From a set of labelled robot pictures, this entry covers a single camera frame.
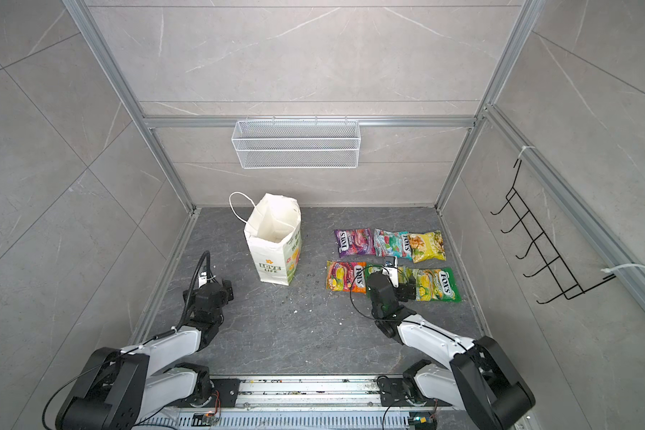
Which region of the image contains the green yellow candy bag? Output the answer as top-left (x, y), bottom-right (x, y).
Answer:
top-left (398, 267), bottom-right (417, 285)

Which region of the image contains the green snack pack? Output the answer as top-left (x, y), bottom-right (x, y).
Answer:
top-left (413, 268), bottom-right (462, 303)

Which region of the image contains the teal red snack bag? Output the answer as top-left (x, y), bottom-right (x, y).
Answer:
top-left (373, 229), bottom-right (412, 259)

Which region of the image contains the yellow green snack bag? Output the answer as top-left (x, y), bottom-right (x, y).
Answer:
top-left (408, 230), bottom-right (446, 263)

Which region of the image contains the orange snack pack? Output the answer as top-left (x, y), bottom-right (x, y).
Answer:
top-left (325, 261), bottom-right (367, 294)

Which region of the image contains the purple snack pack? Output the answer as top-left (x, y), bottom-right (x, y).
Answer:
top-left (334, 229), bottom-right (376, 258)

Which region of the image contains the white floral paper bag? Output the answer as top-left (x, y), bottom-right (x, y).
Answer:
top-left (229, 191), bottom-right (302, 286)

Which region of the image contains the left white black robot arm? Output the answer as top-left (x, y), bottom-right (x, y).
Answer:
top-left (55, 273), bottom-right (234, 429)

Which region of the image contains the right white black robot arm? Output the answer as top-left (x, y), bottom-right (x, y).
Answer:
top-left (365, 272), bottom-right (537, 429)

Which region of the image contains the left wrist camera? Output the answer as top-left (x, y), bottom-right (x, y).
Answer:
top-left (198, 272), bottom-right (215, 288)

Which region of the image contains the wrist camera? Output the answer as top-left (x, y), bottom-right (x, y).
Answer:
top-left (383, 256), bottom-right (400, 288)
top-left (198, 272), bottom-right (215, 288)

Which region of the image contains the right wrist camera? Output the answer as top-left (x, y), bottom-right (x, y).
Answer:
top-left (383, 256), bottom-right (400, 288)

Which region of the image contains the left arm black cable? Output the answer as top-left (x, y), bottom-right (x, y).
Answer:
top-left (174, 250), bottom-right (213, 331)

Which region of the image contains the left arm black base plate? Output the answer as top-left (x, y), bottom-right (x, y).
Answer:
top-left (170, 378), bottom-right (241, 410)

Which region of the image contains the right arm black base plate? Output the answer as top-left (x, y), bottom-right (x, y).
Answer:
top-left (374, 376), bottom-right (451, 408)

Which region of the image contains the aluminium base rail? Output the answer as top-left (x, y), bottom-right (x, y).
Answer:
top-left (82, 373), bottom-right (533, 414)

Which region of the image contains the black wire hook rack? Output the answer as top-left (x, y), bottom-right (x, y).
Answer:
top-left (490, 159), bottom-right (617, 306)

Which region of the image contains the white wire mesh basket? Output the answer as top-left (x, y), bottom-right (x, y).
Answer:
top-left (231, 119), bottom-right (362, 169)

